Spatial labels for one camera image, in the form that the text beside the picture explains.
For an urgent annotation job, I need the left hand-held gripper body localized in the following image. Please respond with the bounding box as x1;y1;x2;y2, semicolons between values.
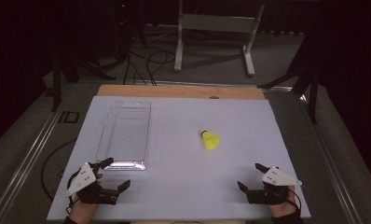
65;161;120;205

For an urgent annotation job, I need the person's right hand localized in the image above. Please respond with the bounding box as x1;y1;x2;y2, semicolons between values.
268;186;297;218

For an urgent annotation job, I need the yellow shuttlecock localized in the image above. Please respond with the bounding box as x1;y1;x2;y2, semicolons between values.
199;130;221;151

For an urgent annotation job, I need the black tape mark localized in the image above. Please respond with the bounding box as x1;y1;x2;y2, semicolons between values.
57;110;81;124

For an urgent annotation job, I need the person's right dark sleeve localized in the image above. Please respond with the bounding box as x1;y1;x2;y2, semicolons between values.
271;208;305;224

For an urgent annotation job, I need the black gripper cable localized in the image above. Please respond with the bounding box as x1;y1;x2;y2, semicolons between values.
276;186;303;213

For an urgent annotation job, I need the person's left hand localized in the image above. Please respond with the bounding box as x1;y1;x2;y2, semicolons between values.
69;193;100;222

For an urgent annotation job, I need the black stand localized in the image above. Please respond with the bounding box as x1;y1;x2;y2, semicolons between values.
51;46;117;113
257;31;320;125

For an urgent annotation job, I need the black equipment rack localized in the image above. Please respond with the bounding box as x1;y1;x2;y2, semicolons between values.
111;0;136;64

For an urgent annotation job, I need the white metal stand frame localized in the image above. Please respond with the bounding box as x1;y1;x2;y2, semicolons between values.
173;0;266;77

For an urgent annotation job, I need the black floor cable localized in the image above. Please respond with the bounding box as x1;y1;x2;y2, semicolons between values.
145;49;177;87
40;138;77;202
122;50;148;86

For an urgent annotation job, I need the clear plastic tray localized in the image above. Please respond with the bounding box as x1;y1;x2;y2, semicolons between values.
95;100;152;172

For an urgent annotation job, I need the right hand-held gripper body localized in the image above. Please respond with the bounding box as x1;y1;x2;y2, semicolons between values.
247;166;303;205

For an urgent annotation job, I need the metal floor rail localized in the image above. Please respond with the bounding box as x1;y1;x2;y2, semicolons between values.
298;92;364;224
0;83;79;224

